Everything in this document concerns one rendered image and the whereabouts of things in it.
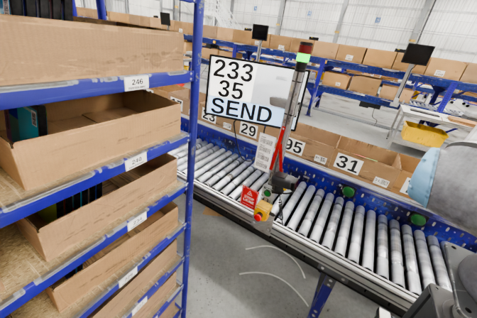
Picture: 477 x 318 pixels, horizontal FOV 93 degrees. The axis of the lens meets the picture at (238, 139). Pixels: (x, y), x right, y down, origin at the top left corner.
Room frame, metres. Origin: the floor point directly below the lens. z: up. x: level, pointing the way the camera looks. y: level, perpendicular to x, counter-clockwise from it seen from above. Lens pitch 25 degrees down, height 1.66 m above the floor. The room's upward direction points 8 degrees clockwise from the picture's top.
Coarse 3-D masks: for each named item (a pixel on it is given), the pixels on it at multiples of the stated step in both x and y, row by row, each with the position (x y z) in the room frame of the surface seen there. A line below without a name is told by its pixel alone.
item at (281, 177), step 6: (276, 174) 0.90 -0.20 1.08; (282, 174) 0.91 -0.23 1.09; (276, 180) 0.88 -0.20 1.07; (282, 180) 0.87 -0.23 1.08; (288, 180) 0.86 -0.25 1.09; (294, 180) 0.87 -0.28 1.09; (276, 186) 0.89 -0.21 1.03; (282, 186) 0.86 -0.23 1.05; (288, 186) 0.85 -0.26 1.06; (294, 186) 0.84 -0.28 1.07; (276, 192) 0.88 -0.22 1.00; (282, 192) 0.88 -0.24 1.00
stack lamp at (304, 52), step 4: (300, 48) 0.96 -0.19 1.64; (304, 48) 0.95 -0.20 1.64; (308, 48) 0.95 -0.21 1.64; (300, 52) 0.95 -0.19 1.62; (304, 52) 0.94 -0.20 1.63; (308, 52) 0.95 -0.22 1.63; (300, 56) 0.95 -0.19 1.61; (304, 56) 0.94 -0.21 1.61; (308, 56) 0.95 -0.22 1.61; (300, 60) 0.95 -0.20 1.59; (304, 60) 0.94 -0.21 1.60; (308, 60) 0.95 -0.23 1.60
